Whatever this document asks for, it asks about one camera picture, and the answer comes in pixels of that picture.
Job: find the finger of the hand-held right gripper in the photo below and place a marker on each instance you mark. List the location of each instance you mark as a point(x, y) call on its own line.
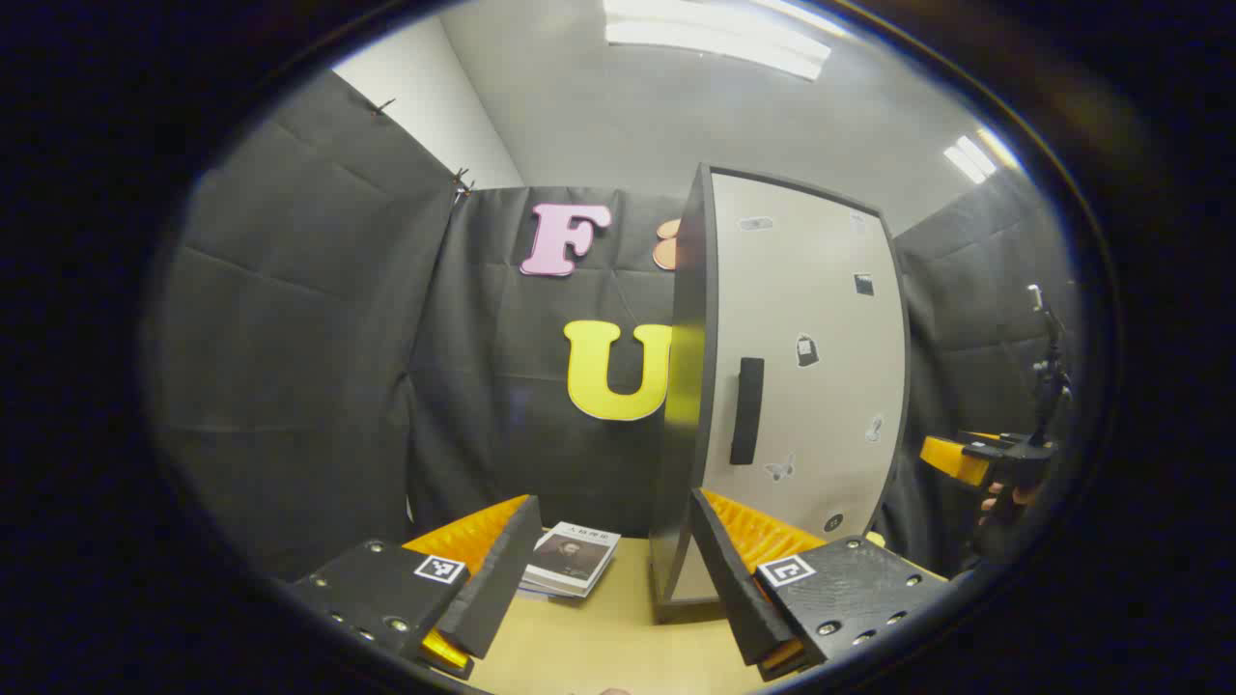
point(951, 458)

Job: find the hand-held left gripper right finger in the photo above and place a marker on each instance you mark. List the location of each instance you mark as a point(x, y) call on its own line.
point(729, 579)

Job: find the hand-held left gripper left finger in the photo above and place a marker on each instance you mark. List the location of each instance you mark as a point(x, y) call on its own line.
point(502, 569)

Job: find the dark grey cabinet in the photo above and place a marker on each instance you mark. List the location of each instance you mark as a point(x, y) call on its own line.
point(684, 386)

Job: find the grey cabinet door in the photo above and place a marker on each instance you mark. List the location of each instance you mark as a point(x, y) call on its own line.
point(811, 290)

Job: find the small ceiling light panel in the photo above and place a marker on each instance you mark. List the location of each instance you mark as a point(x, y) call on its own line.
point(975, 156)

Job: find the black backdrop cloth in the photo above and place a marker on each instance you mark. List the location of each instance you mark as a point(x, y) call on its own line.
point(309, 338)

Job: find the black cloth clip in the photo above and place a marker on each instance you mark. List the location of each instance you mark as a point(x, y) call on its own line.
point(463, 181)
point(382, 105)

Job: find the long ceiling light panel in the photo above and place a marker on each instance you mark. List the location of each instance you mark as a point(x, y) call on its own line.
point(715, 39)

